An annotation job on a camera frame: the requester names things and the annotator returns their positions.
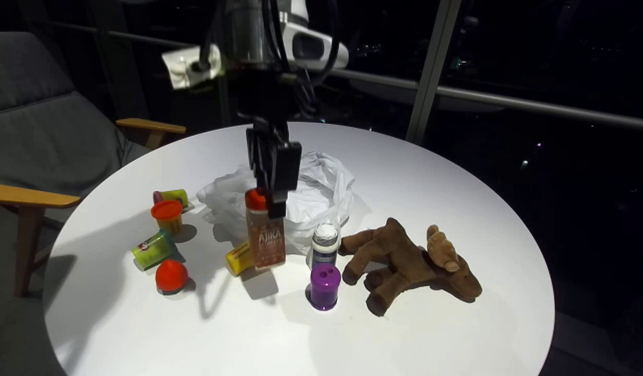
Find silver camera box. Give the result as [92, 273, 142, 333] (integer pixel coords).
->
[159, 42, 225, 91]

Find white plastic bag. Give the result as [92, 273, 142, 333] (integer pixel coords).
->
[195, 150, 358, 247]

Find yellow can barcode orange lid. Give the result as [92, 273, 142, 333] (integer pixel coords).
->
[224, 241, 255, 278]

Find grey metal railing bar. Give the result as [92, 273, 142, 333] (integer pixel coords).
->
[278, 50, 643, 134]

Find green can teal lid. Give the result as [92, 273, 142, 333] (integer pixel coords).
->
[129, 229, 179, 271]

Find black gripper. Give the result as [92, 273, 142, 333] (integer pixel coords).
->
[245, 112, 304, 222]

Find grey chair wooden armrests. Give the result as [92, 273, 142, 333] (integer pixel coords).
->
[0, 30, 190, 298]

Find brown moose plush toy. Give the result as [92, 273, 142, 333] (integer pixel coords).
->
[338, 215, 485, 318]

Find spice bottle red cap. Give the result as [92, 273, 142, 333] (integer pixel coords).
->
[245, 185, 288, 269]

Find purple bottle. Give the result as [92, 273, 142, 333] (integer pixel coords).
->
[308, 262, 342, 314]

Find yellow can purple lid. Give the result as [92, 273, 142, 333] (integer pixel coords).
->
[151, 185, 192, 209]

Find yellow can wide orange lid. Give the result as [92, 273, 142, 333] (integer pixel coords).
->
[151, 198, 189, 235]

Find red cap white base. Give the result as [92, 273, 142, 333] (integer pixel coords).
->
[152, 257, 192, 296]

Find grey slanted metal pole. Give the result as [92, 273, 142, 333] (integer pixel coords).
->
[406, 0, 463, 144]

